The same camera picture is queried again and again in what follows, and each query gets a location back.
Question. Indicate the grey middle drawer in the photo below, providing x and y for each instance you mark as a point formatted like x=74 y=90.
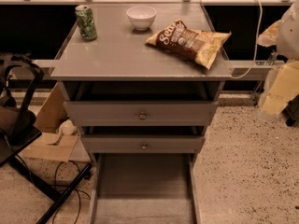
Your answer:
x=144 y=139

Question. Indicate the black stand with headset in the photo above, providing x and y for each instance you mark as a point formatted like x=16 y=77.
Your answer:
x=18 y=132

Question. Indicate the grey bottom drawer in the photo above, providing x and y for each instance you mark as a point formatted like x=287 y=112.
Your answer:
x=144 y=189

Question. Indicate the grey top drawer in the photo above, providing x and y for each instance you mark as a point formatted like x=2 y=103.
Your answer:
x=141 y=103

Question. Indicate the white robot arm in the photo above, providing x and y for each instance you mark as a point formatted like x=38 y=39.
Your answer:
x=282 y=82

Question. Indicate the green soda can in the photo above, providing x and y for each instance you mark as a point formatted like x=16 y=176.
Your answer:
x=85 y=21

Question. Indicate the white ceramic bowl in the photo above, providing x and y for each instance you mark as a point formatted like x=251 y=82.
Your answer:
x=141 y=17

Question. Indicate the grey drawer cabinet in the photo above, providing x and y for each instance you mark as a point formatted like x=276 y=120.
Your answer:
x=121 y=53

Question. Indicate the cardboard box pieces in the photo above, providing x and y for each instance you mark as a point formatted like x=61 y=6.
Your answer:
x=51 y=145

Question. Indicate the grey drawer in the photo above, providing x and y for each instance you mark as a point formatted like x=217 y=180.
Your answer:
x=144 y=189
x=144 y=139
x=141 y=103

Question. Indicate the brown chip bag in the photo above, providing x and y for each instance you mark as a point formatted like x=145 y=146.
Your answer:
x=198 y=46

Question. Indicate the black cabinet at right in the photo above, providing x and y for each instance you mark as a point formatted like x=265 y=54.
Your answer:
x=292 y=111

